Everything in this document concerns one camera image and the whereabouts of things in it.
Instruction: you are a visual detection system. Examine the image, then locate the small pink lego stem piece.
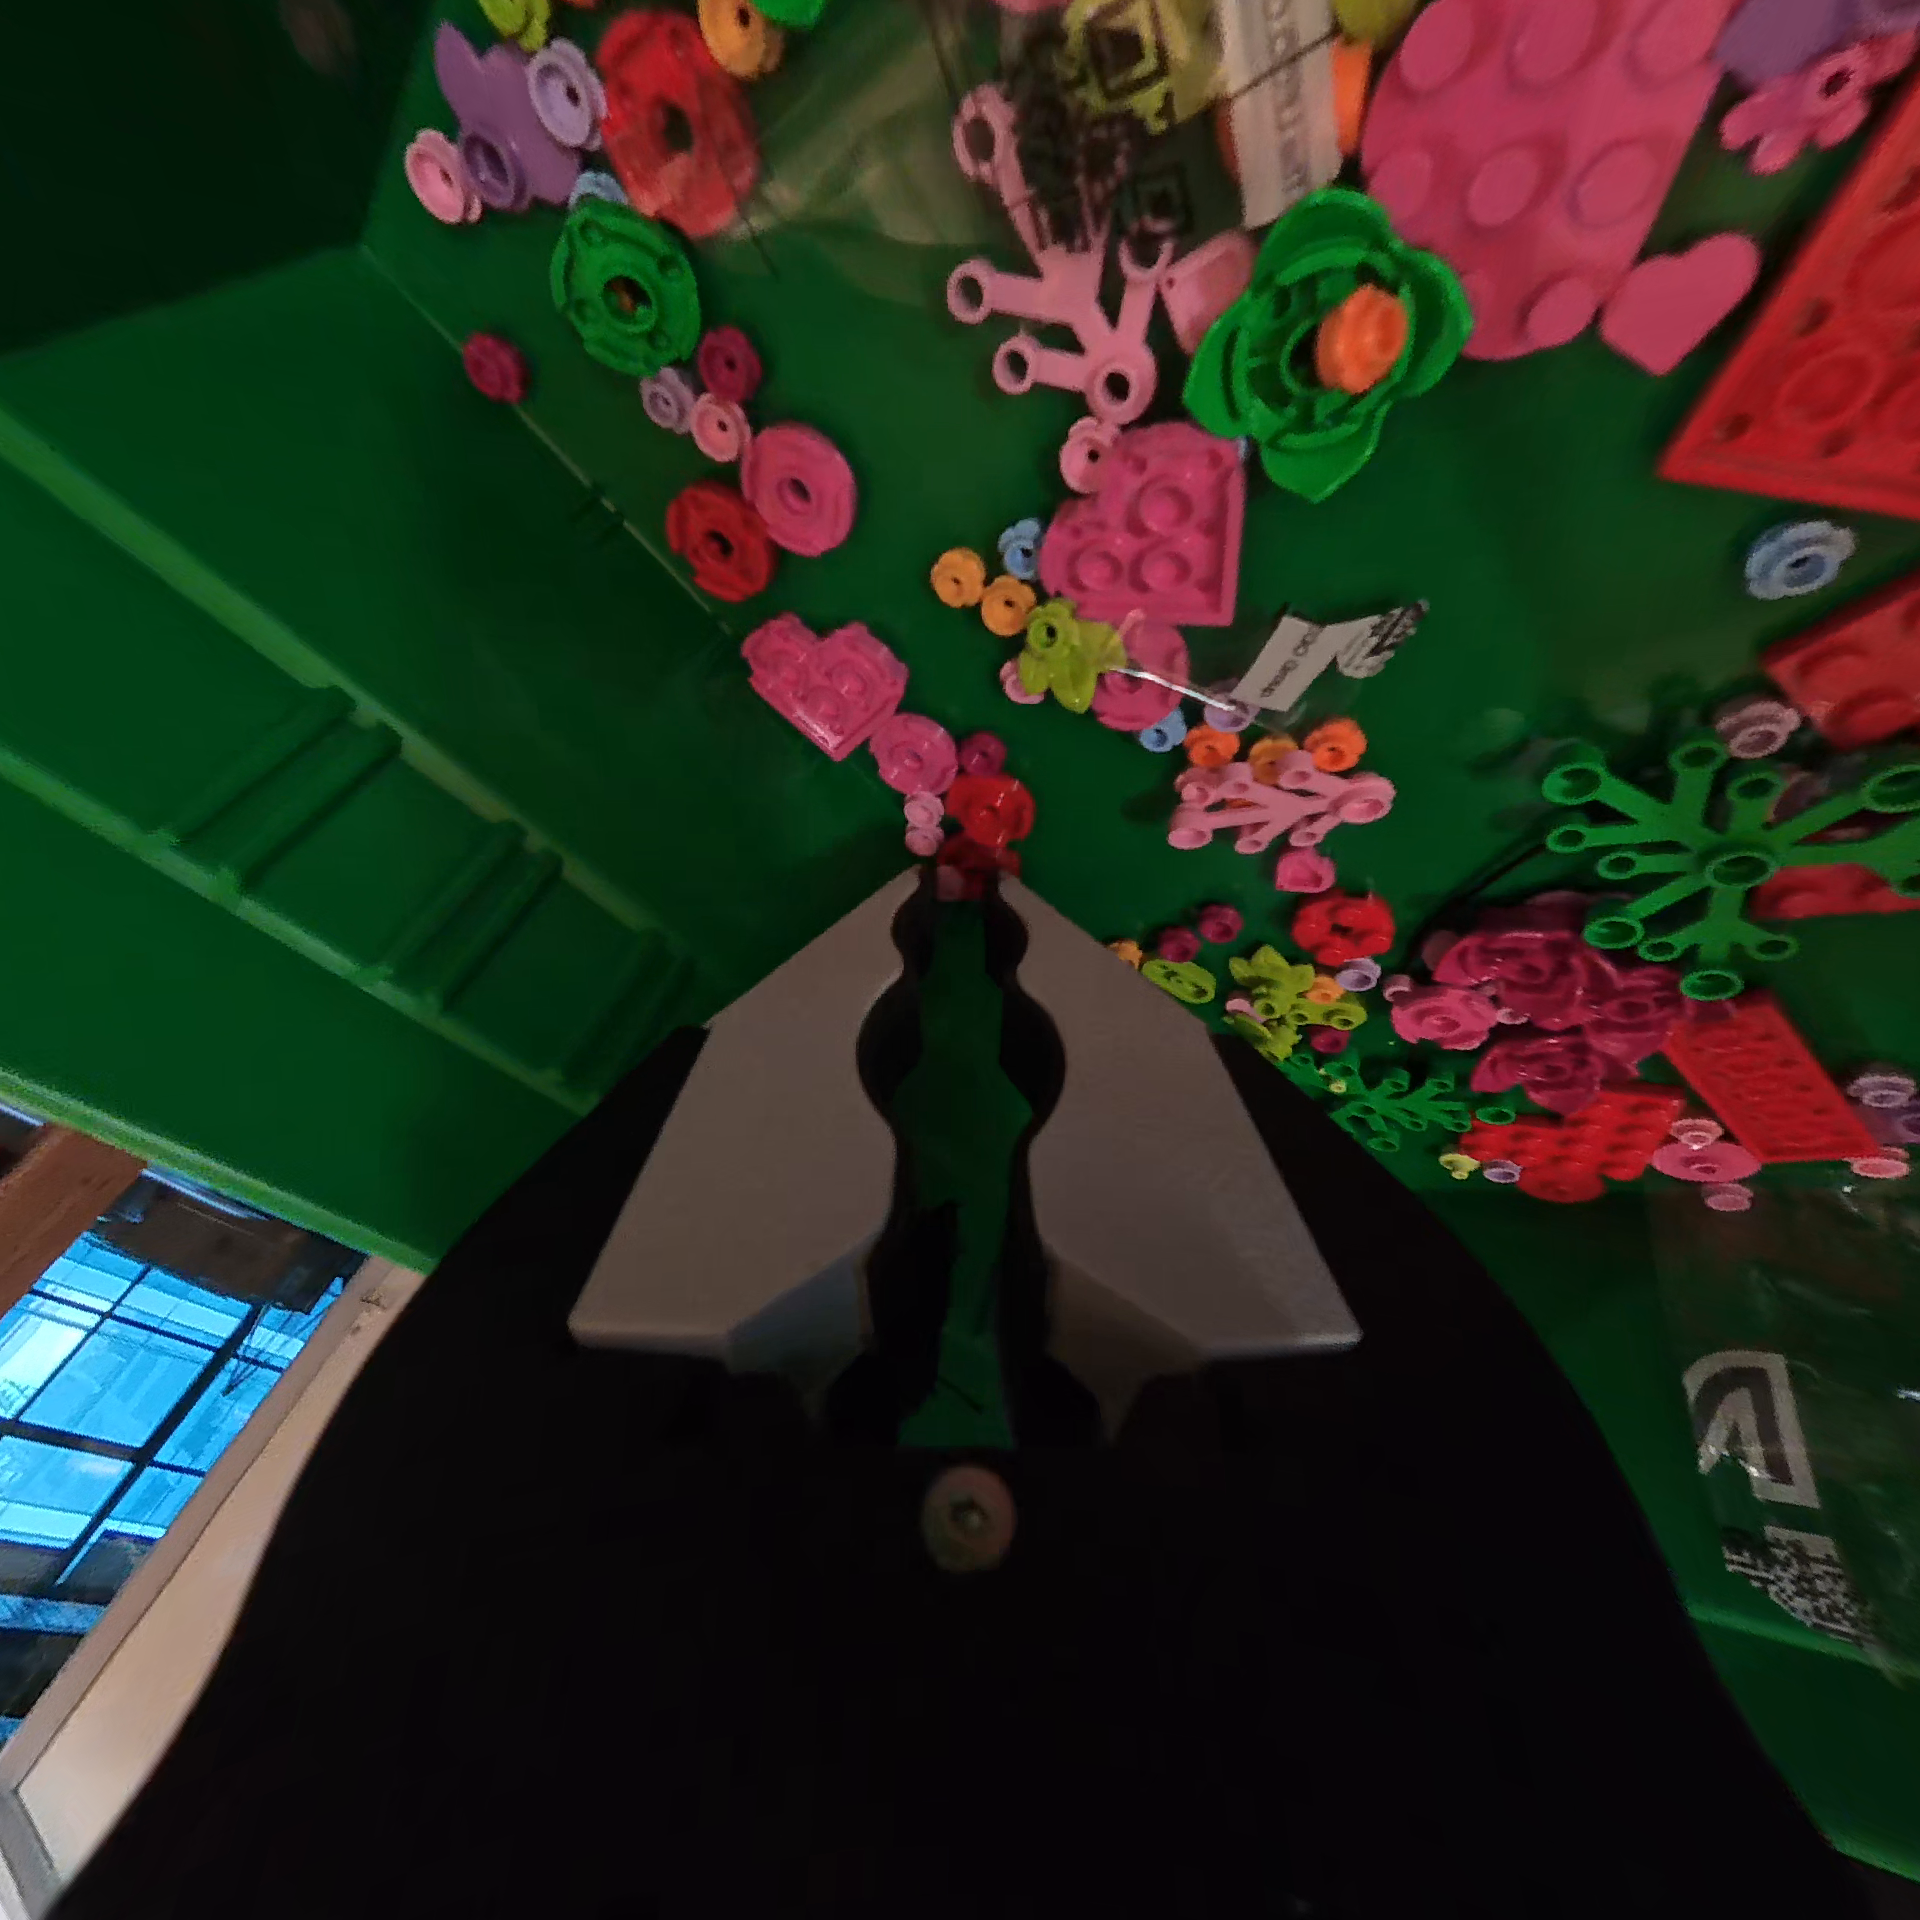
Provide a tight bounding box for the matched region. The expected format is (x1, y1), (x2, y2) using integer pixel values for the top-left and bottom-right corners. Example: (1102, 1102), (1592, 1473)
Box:
(1166, 747), (1399, 857)

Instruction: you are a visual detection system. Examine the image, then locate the lime green lego leaf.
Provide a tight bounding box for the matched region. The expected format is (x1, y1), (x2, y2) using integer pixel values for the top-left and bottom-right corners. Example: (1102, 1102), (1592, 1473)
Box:
(1018, 598), (1130, 715)

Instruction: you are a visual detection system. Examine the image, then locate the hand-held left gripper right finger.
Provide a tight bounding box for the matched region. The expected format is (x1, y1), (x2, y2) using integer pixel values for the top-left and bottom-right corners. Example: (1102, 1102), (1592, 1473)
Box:
(983, 873), (1362, 1442)

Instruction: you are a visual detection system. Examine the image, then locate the large pink heart lego plate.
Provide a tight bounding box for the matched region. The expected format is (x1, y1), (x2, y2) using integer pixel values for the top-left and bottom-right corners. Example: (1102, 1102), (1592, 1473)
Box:
(1035, 421), (1247, 632)

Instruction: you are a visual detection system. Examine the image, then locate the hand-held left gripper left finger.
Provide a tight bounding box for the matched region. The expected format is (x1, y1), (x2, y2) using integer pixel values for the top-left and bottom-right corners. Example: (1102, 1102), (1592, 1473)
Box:
(568, 866), (957, 1442)

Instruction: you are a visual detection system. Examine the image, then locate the small pink heart lego plate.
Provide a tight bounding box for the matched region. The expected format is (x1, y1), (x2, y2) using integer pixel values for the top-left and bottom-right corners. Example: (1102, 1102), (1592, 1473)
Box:
(740, 613), (912, 762)

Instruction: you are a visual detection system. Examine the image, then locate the red rectangular lego plate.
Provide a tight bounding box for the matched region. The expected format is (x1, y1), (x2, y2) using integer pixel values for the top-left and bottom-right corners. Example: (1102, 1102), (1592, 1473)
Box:
(1659, 996), (1886, 1165)

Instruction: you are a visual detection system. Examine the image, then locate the large pink lego stem piece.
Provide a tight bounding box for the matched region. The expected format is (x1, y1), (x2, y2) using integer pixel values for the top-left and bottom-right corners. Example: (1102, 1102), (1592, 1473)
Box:
(943, 86), (1182, 424)

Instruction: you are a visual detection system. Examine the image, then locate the small red round lego plate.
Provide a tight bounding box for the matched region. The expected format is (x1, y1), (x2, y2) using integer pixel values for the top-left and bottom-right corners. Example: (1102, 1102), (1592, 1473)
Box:
(663, 481), (779, 603)

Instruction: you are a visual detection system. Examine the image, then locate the large pink round lego plate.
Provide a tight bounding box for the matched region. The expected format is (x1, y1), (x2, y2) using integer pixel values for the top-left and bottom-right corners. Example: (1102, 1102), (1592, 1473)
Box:
(1359, 0), (1743, 363)

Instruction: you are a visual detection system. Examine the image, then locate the orange lego stud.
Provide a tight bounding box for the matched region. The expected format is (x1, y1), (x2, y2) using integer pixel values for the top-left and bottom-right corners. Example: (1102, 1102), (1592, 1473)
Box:
(1317, 286), (1408, 377)

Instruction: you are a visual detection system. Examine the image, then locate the clear plastic bag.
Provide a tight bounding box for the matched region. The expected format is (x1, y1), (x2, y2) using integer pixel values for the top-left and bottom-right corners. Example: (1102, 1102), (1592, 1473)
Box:
(1647, 1181), (1920, 1654)
(747, 0), (1359, 278)

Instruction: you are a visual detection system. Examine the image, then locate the green plastic bin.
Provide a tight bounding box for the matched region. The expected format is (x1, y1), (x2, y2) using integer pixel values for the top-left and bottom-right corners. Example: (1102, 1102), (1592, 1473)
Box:
(0, 0), (1920, 1884)

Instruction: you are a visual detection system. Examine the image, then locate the lavender lego piece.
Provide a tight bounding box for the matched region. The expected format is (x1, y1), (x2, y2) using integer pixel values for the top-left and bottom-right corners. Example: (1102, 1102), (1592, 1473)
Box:
(431, 20), (606, 212)

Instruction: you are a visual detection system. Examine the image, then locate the pink lego heart tile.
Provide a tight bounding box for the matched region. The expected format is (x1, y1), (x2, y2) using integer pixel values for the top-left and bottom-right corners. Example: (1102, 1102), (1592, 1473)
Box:
(1600, 232), (1763, 377)

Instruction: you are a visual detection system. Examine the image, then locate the large red round lego plate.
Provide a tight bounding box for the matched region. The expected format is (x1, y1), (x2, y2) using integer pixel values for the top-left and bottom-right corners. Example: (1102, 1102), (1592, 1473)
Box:
(595, 10), (762, 241)

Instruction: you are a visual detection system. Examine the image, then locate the green lego leaf spoke piece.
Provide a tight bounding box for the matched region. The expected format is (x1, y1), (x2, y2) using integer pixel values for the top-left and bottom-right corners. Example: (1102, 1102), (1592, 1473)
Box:
(1540, 732), (1920, 1001)

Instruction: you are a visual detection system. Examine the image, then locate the blue lit window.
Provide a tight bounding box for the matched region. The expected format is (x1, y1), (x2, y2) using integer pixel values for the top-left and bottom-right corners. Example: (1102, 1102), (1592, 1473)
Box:
(0, 1168), (366, 1728)

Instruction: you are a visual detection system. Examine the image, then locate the white ledge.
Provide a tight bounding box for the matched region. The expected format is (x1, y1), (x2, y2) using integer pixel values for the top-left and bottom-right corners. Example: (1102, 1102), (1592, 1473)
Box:
(0, 1258), (426, 1920)

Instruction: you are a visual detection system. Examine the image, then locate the green round lego flower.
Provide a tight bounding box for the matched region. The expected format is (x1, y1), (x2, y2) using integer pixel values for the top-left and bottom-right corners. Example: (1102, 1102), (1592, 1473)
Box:
(546, 201), (703, 374)

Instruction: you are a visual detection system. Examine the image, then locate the red square lego plate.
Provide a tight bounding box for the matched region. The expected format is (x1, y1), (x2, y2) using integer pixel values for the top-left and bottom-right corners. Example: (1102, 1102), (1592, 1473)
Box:
(1759, 576), (1920, 749)

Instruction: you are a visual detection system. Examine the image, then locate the pile of small lego pieces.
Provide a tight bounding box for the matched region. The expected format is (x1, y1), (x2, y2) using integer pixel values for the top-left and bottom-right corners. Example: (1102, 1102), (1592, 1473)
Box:
(405, 0), (1920, 1220)

